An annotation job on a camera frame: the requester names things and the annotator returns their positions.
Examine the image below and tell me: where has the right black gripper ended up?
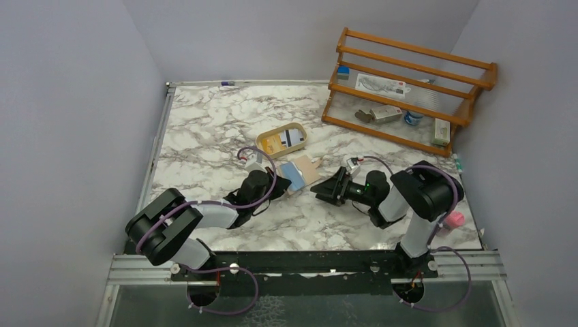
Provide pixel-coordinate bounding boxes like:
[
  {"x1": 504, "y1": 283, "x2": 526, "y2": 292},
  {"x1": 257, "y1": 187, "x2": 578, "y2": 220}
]
[{"x1": 310, "y1": 166, "x2": 375, "y2": 206}]

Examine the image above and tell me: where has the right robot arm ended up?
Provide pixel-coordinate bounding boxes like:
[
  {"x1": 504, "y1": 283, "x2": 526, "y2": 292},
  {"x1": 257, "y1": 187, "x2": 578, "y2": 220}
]
[{"x1": 311, "y1": 157, "x2": 464, "y2": 277}]

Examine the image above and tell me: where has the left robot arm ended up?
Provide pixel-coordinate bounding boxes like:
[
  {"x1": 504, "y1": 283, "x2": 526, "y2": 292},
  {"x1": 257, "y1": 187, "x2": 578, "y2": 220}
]
[{"x1": 125, "y1": 169, "x2": 292, "y2": 280}]

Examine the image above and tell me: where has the orange card in tray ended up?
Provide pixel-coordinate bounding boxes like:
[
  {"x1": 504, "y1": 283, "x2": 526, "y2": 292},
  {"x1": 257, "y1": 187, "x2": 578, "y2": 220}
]
[{"x1": 260, "y1": 136, "x2": 284, "y2": 155}]

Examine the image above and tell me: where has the white black card in tray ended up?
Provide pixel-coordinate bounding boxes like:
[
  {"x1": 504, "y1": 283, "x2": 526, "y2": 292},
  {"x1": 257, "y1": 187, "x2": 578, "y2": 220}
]
[{"x1": 278, "y1": 128, "x2": 305, "y2": 148}]

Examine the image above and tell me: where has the beige oval tray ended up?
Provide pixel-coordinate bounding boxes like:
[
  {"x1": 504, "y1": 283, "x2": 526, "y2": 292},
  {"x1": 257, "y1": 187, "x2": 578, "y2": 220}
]
[{"x1": 255, "y1": 122, "x2": 307, "y2": 159}]

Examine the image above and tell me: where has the brown small object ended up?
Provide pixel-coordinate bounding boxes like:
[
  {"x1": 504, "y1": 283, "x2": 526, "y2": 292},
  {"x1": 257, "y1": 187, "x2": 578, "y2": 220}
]
[{"x1": 354, "y1": 110, "x2": 374, "y2": 123}]

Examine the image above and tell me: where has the grey box with red label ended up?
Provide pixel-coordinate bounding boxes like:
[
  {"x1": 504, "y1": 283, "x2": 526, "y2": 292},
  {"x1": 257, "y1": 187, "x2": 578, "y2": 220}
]
[{"x1": 369, "y1": 105, "x2": 402, "y2": 124}]

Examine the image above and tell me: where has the blue white bottle cap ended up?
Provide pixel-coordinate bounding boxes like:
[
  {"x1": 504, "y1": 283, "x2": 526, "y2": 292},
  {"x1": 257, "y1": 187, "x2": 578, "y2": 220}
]
[{"x1": 404, "y1": 110, "x2": 424, "y2": 126}]

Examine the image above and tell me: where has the clear packet with red label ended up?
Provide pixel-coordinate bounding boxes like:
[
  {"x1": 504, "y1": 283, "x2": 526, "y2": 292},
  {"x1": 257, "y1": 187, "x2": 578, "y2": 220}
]
[{"x1": 355, "y1": 74, "x2": 411, "y2": 99}]

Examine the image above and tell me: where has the blue white small box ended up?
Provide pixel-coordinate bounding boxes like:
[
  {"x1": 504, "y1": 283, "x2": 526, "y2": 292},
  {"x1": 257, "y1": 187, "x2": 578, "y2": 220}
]
[{"x1": 337, "y1": 65, "x2": 350, "y2": 80}]

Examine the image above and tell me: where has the pink object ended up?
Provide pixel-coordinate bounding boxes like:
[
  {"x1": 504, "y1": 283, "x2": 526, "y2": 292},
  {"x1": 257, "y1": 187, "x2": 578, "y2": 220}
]
[{"x1": 436, "y1": 211, "x2": 466, "y2": 238}]

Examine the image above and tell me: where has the green white small box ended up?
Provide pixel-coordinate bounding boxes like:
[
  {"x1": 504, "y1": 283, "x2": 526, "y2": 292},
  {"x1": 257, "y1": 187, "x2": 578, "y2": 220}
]
[{"x1": 431, "y1": 119, "x2": 451, "y2": 146}]

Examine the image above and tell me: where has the wooden shelf rack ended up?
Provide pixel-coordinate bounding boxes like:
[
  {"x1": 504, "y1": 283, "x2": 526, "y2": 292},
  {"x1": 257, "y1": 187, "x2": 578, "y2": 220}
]
[{"x1": 321, "y1": 28, "x2": 498, "y2": 157}]

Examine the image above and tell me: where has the green white tube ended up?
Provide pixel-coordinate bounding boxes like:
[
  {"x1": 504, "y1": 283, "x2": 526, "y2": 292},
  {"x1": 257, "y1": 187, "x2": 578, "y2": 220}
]
[{"x1": 452, "y1": 153, "x2": 463, "y2": 174}]

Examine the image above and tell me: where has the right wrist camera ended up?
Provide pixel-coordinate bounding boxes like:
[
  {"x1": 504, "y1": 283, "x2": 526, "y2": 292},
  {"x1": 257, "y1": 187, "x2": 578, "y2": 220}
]
[{"x1": 344, "y1": 156, "x2": 364, "y2": 178}]

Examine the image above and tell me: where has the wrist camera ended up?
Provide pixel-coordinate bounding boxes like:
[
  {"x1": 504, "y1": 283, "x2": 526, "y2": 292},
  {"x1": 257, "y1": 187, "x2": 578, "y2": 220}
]
[
  {"x1": 344, "y1": 156, "x2": 364, "y2": 178},
  {"x1": 244, "y1": 153, "x2": 267, "y2": 173}
]

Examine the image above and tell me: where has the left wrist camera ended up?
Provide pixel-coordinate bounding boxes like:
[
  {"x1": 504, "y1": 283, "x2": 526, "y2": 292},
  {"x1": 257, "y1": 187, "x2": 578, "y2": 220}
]
[{"x1": 244, "y1": 153, "x2": 267, "y2": 173}]

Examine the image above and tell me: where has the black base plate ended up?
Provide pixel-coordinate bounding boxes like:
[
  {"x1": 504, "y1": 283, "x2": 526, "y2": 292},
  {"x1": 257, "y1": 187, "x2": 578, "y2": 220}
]
[{"x1": 170, "y1": 246, "x2": 438, "y2": 298}]

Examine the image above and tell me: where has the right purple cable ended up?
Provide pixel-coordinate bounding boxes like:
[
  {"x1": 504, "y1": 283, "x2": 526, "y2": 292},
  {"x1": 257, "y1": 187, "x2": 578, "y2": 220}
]
[{"x1": 361, "y1": 156, "x2": 473, "y2": 313}]

